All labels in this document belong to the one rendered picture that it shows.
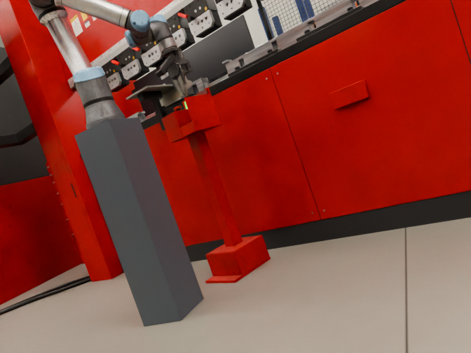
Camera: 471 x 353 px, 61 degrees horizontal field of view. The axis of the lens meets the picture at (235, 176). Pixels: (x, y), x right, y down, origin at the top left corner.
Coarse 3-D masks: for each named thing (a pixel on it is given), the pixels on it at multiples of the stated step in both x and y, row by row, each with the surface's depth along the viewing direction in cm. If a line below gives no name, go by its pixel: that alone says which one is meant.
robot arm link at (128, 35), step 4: (128, 32) 167; (152, 32) 169; (128, 36) 166; (132, 36) 165; (148, 36) 169; (152, 36) 170; (128, 40) 167; (132, 40) 167; (136, 40) 166; (140, 40) 166; (144, 40) 167; (148, 40) 170; (152, 40) 172; (128, 44) 170; (132, 44) 168; (136, 44) 169; (140, 44) 170; (144, 44) 172
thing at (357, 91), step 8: (344, 88) 160; (352, 88) 158; (360, 88) 156; (336, 96) 162; (344, 96) 161; (352, 96) 159; (360, 96) 157; (368, 96) 155; (336, 104) 163; (344, 104) 161
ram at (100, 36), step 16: (112, 0) 237; (128, 0) 230; (144, 0) 223; (160, 0) 217; (192, 0) 206; (80, 16) 256; (96, 32) 251; (112, 32) 243; (96, 48) 254; (64, 64) 276; (96, 64) 258
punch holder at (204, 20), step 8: (200, 0) 203; (208, 0) 203; (184, 8) 209; (192, 8) 207; (200, 8) 204; (208, 8) 201; (216, 8) 207; (192, 16) 208; (200, 16) 204; (208, 16) 202; (216, 16) 206; (192, 24) 209; (200, 24) 206; (208, 24) 203; (216, 24) 204; (192, 32) 210; (200, 32) 207; (208, 32) 211
